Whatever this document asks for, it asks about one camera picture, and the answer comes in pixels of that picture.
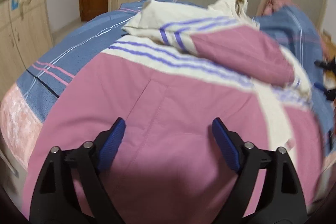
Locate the pink pillow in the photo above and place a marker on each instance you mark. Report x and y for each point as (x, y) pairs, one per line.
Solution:
(275, 5)

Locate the cream and pink hooded jacket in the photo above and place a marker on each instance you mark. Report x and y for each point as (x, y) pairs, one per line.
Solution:
(163, 182)

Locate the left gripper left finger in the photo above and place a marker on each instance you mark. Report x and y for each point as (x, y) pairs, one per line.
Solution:
(54, 198)

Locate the pink fluffy blanket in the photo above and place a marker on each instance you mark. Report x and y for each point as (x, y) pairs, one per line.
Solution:
(20, 127)

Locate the light wood side cabinet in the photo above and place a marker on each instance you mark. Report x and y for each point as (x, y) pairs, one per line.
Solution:
(25, 37)

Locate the wooden slatted headboard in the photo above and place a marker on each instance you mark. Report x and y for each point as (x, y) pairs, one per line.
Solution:
(328, 54)

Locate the blue plaid bed quilt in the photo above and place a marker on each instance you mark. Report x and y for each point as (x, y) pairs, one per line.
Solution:
(78, 48)

